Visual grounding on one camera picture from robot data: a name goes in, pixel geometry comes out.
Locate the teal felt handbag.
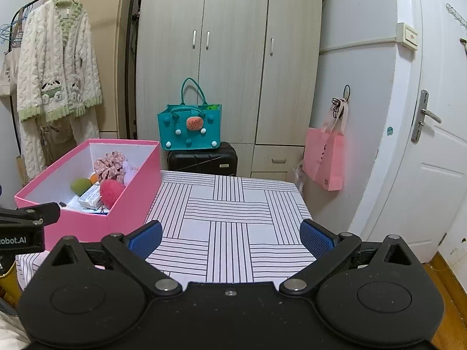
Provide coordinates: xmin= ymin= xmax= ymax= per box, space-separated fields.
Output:
xmin=158 ymin=78 xmax=222 ymax=151

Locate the beige canvas tote bag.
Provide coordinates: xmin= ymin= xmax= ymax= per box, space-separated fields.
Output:
xmin=0 ymin=7 xmax=28 ymax=97

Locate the pink cardboard box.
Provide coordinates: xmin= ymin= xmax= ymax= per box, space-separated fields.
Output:
xmin=15 ymin=139 xmax=161 ymax=243

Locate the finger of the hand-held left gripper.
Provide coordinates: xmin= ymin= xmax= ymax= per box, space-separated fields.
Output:
xmin=0 ymin=202 xmax=61 ymax=225

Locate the purple plush toy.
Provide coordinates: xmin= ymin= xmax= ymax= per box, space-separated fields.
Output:
xmin=120 ymin=160 xmax=141 ymax=186

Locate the white wall hook rack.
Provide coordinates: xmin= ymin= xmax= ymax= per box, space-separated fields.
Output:
xmin=446 ymin=3 xmax=467 ymax=30

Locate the light wood wardrobe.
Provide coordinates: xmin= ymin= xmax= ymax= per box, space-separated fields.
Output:
xmin=135 ymin=0 xmax=323 ymax=181

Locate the blue white wipes pack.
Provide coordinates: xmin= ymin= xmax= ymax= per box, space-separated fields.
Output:
xmin=66 ymin=195 xmax=110 ymax=215

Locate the yellow container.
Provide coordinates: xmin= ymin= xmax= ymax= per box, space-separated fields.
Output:
xmin=0 ymin=260 xmax=23 ymax=300

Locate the hanging clear plastic bag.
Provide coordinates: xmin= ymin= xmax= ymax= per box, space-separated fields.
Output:
xmin=294 ymin=158 xmax=307 ymax=195

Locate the white door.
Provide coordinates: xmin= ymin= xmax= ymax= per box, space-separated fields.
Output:
xmin=350 ymin=0 xmax=467 ymax=263

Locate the beige wall switch box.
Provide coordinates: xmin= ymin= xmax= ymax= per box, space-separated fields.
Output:
xmin=396 ymin=22 xmax=419 ymax=50

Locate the light blue wire hanger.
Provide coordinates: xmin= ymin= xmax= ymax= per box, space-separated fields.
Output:
xmin=0 ymin=22 xmax=24 ymax=44

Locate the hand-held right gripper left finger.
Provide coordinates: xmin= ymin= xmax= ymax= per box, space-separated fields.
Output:
xmin=47 ymin=220 xmax=183 ymax=296

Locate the white tissue pack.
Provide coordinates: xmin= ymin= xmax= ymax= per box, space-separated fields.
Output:
xmin=78 ymin=184 xmax=103 ymax=208

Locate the pink fluffy puff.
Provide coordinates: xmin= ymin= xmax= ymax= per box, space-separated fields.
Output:
xmin=100 ymin=179 xmax=126 ymax=210

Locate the black hair tie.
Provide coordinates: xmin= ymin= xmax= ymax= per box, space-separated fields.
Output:
xmin=331 ymin=85 xmax=351 ymax=119

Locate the pink floral scrunchie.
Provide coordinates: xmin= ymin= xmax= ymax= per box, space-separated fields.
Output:
xmin=93 ymin=152 xmax=126 ymax=183

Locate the black suitcase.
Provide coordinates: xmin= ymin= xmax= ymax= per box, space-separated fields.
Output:
xmin=167 ymin=141 xmax=238 ymax=177

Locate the white green fluffy robe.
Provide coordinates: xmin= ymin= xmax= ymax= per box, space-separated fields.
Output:
xmin=16 ymin=0 xmax=103 ymax=183

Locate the pink tote bag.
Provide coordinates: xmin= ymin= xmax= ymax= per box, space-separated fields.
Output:
xmin=304 ymin=98 xmax=350 ymax=192

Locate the metal door handle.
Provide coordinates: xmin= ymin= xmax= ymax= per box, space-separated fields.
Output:
xmin=411 ymin=89 xmax=442 ymax=144

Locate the black clothes rack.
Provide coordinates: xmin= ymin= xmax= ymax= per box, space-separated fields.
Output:
xmin=11 ymin=0 xmax=141 ymax=141

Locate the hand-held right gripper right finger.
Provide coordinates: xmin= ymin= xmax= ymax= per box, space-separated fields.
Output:
xmin=279 ymin=219 xmax=426 ymax=294

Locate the green round puff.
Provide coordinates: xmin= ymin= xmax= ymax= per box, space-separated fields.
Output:
xmin=70 ymin=178 xmax=93 ymax=195

